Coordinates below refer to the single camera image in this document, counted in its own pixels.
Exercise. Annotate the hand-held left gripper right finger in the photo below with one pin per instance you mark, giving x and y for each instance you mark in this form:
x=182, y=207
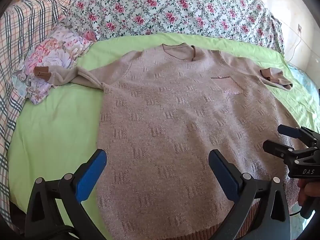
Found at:
x=225, y=177

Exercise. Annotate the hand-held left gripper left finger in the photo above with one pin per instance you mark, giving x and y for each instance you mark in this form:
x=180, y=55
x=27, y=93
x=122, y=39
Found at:
x=91, y=177

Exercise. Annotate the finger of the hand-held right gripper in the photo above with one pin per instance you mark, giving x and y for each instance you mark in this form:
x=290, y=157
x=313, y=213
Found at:
x=277, y=149
x=287, y=130

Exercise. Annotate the beige knitted sweater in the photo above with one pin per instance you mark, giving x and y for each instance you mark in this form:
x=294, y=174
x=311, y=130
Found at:
x=162, y=130

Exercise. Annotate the person's right hand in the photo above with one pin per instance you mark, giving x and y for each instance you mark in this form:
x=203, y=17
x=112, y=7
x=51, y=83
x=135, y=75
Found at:
x=308, y=190

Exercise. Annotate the light blue patterned cloth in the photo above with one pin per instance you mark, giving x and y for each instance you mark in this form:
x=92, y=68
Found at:
x=307, y=85

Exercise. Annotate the light green bed sheet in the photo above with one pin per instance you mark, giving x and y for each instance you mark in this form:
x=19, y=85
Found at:
x=55, y=130

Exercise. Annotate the pastel floral cloth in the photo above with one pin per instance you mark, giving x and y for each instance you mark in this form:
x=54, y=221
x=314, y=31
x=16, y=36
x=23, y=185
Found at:
x=60, y=45

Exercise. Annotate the plaid blanket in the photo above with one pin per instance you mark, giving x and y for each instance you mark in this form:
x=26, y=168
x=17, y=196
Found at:
x=15, y=42

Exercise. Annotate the white pink floral quilt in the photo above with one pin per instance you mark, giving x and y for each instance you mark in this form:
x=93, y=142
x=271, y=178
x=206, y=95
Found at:
x=162, y=7

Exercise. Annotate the wall socket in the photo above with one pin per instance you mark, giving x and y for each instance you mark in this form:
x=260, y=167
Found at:
x=299, y=28

